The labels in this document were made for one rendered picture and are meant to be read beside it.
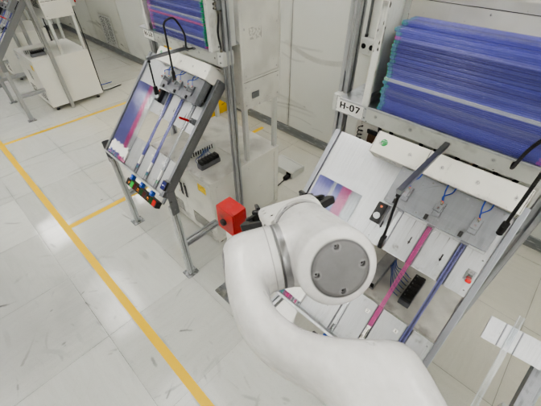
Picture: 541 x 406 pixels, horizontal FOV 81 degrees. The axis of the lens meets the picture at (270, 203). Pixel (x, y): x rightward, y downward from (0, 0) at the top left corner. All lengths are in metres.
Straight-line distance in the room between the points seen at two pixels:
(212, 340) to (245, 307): 1.80
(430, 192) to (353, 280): 0.87
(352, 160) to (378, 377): 1.09
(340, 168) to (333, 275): 1.02
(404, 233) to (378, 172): 0.24
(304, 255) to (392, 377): 0.12
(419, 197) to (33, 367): 2.19
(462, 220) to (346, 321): 0.54
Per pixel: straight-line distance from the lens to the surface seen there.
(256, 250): 0.34
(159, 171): 1.96
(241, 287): 0.32
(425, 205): 1.17
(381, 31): 1.14
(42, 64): 4.89
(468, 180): 1.16
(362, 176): 1.29
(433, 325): 1.58
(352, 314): 1.29
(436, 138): 1.20
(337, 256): 0.32
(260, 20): 1.97
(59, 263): 2.84
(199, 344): 2.12
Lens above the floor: 1.90
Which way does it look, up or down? 42 degrees down
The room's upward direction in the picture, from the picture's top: straight up
